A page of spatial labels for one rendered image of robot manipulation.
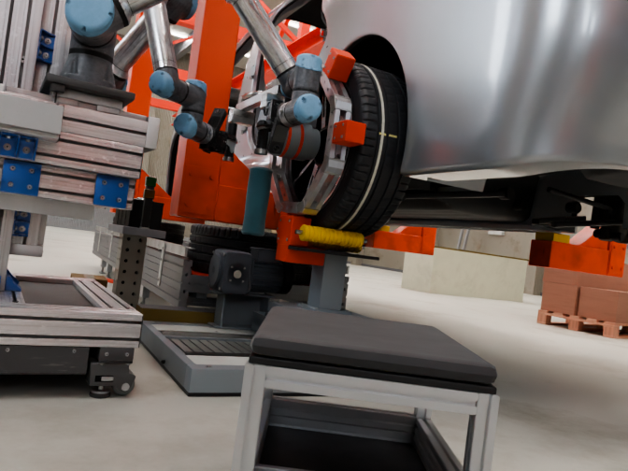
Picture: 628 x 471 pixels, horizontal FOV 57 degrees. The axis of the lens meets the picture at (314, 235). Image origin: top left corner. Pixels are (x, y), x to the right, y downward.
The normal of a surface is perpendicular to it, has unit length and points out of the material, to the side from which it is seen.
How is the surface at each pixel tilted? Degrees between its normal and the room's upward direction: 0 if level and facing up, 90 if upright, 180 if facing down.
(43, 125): 90
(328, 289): 90
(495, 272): 90
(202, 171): 90
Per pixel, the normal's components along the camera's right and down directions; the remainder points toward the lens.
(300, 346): 0.05, -0.40
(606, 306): -0.80, -0.11
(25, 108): 0.49, 0.05
